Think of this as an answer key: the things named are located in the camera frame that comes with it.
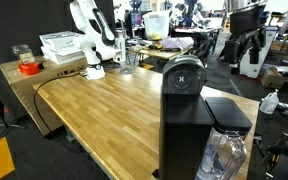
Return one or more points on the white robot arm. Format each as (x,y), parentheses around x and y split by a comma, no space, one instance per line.
(98,41)

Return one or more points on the black coffee machine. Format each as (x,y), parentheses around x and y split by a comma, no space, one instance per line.
(185,119)

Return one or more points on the background wooden desk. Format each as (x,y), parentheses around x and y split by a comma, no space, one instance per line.
(144,53)

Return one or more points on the clear plastic storage bin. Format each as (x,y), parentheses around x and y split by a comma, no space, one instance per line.
(156,25)

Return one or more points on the white stacked boxes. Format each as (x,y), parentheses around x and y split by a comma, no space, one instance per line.
(59,47)

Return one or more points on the clear water tank black lid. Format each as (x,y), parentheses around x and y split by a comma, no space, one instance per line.
(225,151)

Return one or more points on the white machine stand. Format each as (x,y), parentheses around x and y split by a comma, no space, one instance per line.
(251,34)

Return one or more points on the beige cabinet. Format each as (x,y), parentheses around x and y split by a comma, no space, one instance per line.
(22,85)

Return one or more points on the white plastic jug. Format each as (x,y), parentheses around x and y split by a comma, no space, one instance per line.
(269,103)

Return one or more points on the cardboard box on floor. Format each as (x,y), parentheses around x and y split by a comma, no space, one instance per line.
(273,79)

